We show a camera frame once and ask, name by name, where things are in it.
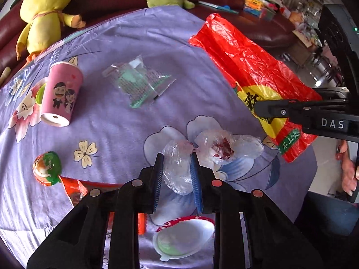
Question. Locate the clear plastic bag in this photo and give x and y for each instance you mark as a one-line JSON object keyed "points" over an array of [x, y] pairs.
{"points": [[179, 162]]}

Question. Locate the clear wrapper with green print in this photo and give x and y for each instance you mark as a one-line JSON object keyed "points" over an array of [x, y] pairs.
{"points": [[134, 84]]}

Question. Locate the pink paper cup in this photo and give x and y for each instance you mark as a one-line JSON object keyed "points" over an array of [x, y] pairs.
{"points": [[60, 89]]}

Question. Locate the red plastic bag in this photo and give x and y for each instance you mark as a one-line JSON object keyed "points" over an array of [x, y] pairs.
{"points": [[246, 61]]}

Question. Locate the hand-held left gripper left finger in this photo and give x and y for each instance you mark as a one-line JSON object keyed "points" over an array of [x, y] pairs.
{"points": [[158, 179]]}

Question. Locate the beige plush toy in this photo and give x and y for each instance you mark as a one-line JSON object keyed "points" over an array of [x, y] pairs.
{"points": [[4, 75]]}

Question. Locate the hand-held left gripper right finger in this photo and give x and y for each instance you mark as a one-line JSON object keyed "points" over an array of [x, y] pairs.
{"points": [[196, 182]]}

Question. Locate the orange and green jelly cup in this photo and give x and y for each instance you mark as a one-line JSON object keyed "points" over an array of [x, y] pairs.
{"points": [[46, 168]]}

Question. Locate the purple floral tablecloth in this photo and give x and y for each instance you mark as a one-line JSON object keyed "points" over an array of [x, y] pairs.
{"points": [[112, 123]]}

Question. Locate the thin blue book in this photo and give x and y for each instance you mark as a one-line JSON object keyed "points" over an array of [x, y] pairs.
{"points": [[218, 7]]}

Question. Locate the red leather sofa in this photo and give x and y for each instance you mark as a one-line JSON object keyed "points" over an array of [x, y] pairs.
{"points": [[266, 33]]}

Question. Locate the yellow chick plush toy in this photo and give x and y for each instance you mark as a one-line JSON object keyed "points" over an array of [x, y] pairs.
{"points": [[42, 19]]}

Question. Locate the white bowl with red rim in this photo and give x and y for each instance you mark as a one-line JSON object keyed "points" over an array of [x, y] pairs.
{"points": [[182, 238]]}

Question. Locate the orange snack packet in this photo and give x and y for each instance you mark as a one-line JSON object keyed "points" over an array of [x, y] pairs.
{"points": [[73, 187]]}

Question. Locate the colourful toy blocks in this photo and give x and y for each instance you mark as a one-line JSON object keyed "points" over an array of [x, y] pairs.
{"points": [[256, 5]]}

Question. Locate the person's right hand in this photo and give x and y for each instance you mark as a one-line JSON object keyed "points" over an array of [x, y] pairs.
{"points": [[349, 171]]}

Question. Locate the blue denim trousers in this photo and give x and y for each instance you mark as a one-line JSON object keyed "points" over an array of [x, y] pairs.
{"points": [[328, 215]]}

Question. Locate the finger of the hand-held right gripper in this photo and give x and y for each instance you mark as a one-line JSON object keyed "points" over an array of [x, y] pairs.
{"points": [[328, 92], [280, 109]]}

